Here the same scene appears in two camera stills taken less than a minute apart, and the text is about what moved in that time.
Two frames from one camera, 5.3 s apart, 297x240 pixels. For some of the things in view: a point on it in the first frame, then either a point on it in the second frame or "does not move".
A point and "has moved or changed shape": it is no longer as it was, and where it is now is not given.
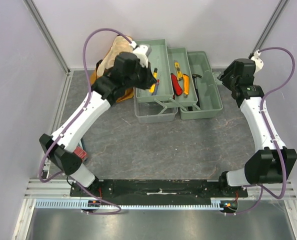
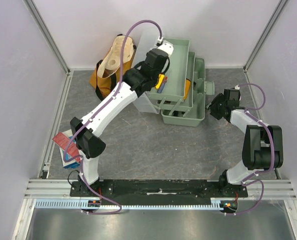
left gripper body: (142, 79) -> (156, 79)
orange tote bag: (121, 44) does not move
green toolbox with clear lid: (186, 83) has moved or changed shape
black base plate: (156, 192) does not move
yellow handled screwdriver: (153, 87) has moved or changed shape
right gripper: (226, 78) -> (216, 105)
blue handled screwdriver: (156, 88) -> (162, 85)
